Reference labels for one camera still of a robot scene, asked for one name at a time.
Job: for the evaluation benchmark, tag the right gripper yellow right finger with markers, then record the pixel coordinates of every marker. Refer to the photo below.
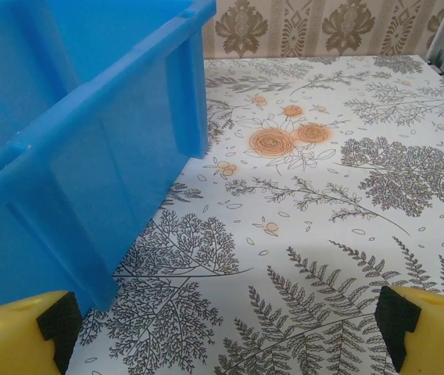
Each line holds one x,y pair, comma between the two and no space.
441,336

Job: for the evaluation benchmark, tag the blue plastic bin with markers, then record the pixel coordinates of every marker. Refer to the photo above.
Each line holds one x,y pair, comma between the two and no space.
89,156

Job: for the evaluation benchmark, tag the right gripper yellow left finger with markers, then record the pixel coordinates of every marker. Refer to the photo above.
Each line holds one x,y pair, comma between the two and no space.
7,340

